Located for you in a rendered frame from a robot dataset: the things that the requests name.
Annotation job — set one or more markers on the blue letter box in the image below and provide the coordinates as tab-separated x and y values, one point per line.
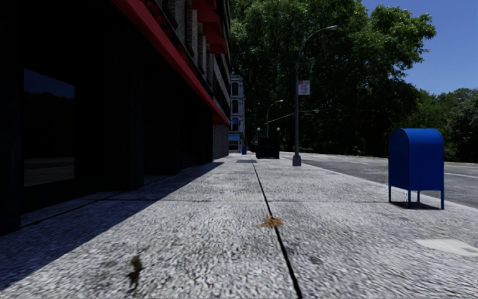
244	150
416	160

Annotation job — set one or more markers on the dark stairway railing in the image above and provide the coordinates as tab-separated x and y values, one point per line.
267	147

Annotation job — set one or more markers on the pale concrete building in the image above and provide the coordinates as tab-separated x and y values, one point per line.
236	112

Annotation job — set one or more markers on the grey street lamp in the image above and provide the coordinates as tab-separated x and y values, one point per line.
297	112
267	119

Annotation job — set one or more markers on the grey brick building red awnings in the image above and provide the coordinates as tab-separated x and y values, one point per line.
112	112

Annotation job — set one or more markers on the trees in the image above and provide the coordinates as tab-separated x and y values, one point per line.
354	82

